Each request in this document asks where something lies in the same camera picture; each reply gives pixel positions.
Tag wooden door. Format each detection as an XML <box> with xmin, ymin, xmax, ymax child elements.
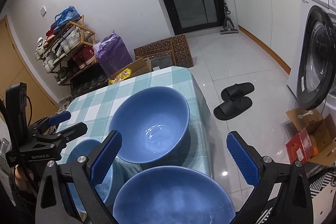
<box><xmin>1</xmin><ymin>19</ymin><xmax>58</xmax><ymax>122</ymax></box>

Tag black white patterned rug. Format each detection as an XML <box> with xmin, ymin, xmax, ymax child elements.
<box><xmin>256</xmin><ymin>168</ymin><xmax>336</xmax><ymax>224</ymax></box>

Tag open cardboard box with snacks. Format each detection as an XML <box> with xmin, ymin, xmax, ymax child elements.
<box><xmin>109</xmin><ymin>58</ymin><xmax>151</xmax><ymax>85</ymax></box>

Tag white kitchen cabinets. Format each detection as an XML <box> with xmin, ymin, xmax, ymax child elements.
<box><xmin>235</xmin><ymin>0</ymin><xmax>300</xmax><ymax>73</ymax></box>

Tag purple plastic bag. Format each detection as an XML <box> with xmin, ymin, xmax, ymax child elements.
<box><xmin>93</xmin><ymin>31</ymin><xmax>133</xmax><ymax>77</ymax></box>

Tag blue bowl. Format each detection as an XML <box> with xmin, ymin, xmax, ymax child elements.
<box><xmin>65</xmin><ymin>138</ymin><xmax>115</xmax><ymax>214</ymax></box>
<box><xmin>113</xmin><ymin>166</ymin><xmax>236</xmax><ymax>223</ymax></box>
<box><xmin>109</xmin><ymin>86</ymin><xmax>190</xmax><ymax>164</ymax></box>

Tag teal checked tablecloth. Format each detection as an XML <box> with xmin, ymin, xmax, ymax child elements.
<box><xmin>59</xmin><ymin>67</ymin><xmax>212</xmax><ymax>178</ymax></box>

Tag black slipper near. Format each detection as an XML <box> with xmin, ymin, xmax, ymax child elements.
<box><xmin>213</xmin><ymin>97</ymin><xmax>252</xmax><ymax>121</ymax></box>

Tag patterned cardboard box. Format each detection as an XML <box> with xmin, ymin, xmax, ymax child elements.
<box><xmin>134</xmin><ymin>34</ymin><xmax>194</xmax><ymax>68</ymax></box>

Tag black slipper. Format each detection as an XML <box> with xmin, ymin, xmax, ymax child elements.
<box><xmin>220</xmin><ymin>83</ymin><xmax>255</xmax><ymax>101</ymax></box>
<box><xmin>213</xmin><ymin>97</ymin><xmax>252</xmax><ymax>121</ymax></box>

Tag person's left hand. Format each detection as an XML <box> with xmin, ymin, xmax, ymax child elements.
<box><xmin>13</xmin><ymin>165</ymin><xmax>33</xmax><ymax>193</ymax></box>

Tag wooden shoe rack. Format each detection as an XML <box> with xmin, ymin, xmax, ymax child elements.
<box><xmin>34</xmin><ymin>6</ymin><xmax>107</xmax><ymax>97</ymax></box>

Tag vacuum cleaner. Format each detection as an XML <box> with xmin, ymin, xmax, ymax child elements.
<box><xmin>220</xmin><ymin>0</ymin><xmax>239</xmax><ymax>35</ymax></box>

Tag white washing machine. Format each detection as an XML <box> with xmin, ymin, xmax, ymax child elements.
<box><xmin>287</xmin><ymin>0</ymin><xmax>335</xmax><ymax>110</ymax></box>

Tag black slipper far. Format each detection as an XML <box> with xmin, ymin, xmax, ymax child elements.
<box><xmin>220</xmin><ymin>83</ymin><xmax>255</xmax><ymax>101</ymax></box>

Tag red orange cardboard box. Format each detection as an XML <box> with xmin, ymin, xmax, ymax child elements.
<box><xmin>286</xmin><ymin>108</ymin><xmax>335</xmax><ymax>166</ymax></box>

